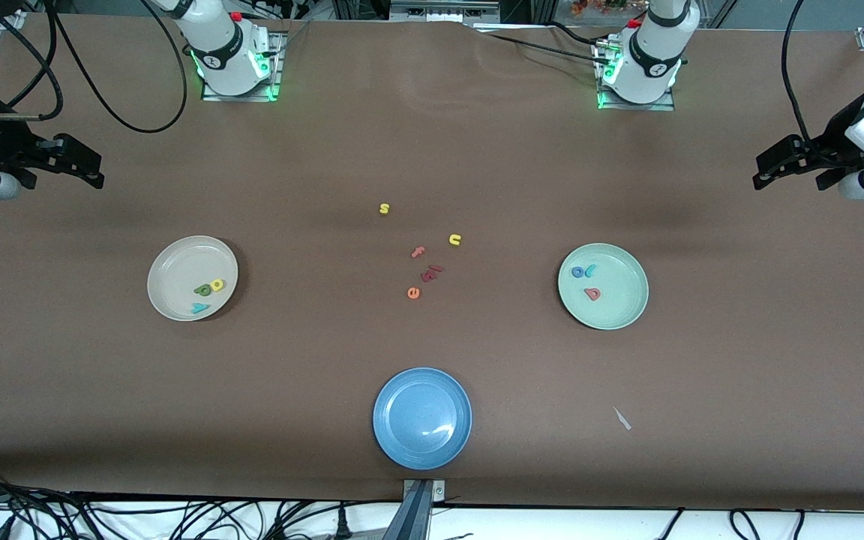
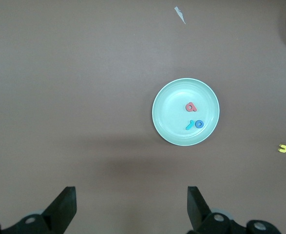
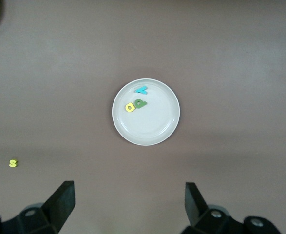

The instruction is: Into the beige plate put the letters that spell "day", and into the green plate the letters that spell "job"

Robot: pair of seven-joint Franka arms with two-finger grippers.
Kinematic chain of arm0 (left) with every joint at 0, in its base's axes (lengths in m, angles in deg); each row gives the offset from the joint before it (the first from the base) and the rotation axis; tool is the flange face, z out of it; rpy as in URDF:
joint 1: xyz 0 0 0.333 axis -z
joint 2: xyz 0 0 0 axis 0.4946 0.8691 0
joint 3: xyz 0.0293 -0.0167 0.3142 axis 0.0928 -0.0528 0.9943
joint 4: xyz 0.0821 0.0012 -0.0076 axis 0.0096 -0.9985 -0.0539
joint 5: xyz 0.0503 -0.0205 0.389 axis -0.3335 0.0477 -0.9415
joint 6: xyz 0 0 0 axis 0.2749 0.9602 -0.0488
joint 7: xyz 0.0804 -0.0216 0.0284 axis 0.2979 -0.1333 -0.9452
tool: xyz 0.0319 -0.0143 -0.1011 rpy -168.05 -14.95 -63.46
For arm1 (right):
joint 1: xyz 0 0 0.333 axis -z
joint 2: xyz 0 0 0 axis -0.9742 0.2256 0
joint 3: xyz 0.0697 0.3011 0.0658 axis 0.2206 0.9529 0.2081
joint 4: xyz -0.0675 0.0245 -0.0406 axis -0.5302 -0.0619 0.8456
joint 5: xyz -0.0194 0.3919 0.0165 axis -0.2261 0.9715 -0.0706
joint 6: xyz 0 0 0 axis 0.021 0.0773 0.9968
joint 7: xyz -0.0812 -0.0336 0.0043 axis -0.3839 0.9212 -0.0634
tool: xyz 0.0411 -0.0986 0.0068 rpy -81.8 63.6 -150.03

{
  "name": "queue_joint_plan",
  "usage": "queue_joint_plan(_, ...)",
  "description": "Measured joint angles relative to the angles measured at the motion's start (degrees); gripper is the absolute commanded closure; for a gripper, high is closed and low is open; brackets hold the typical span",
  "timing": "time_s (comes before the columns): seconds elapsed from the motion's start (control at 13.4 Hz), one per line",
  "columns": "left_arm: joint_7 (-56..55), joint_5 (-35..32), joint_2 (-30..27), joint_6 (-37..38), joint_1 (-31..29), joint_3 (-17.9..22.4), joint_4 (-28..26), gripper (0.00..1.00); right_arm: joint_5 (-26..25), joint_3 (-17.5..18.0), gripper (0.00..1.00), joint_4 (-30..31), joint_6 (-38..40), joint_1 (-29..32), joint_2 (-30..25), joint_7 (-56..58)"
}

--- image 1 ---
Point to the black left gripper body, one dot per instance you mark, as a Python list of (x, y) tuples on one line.
[(834, 138)]

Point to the green foam letter p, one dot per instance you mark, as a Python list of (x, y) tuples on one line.
[(199, 289)]

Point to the yellow foam letter p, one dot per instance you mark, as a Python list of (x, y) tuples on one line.
[(220, 286)]

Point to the teal foam letter y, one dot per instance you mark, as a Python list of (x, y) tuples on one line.
[(199, 307)]

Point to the pinkish red foam letter b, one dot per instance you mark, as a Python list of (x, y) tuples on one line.
[(593, 295)]

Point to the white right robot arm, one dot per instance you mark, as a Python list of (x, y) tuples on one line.
[(226, 56)]

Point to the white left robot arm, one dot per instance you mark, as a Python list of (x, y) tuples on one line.
[(653, 60)]

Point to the beige brown plate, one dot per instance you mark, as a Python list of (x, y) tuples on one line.
[(181, 266)]

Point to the pale green plate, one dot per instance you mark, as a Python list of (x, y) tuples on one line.
[(616, 307)]

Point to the orange decoration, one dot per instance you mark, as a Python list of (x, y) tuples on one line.
[(597, 6)]

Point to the white paper scrap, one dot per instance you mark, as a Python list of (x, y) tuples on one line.
[(622, 418)]

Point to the salmon foam letter f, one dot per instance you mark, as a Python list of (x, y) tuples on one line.
[(418, 252)]

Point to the brown table cover sheet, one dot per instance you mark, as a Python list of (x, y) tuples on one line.
[(432, 150)]

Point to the grey metal box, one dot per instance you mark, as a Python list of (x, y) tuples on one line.
[(439, 11)]

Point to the blue plate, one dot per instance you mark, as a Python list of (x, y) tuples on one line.
[(422, 418)]

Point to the black power plug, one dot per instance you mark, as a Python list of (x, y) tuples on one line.
[(342, 525)]

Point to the aluminium profile bar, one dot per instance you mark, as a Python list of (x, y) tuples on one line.
[(417, 510)]

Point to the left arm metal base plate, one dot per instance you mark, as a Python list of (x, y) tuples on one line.
[(664, 105)]

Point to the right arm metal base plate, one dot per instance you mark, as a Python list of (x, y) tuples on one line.
[(276, 67)]

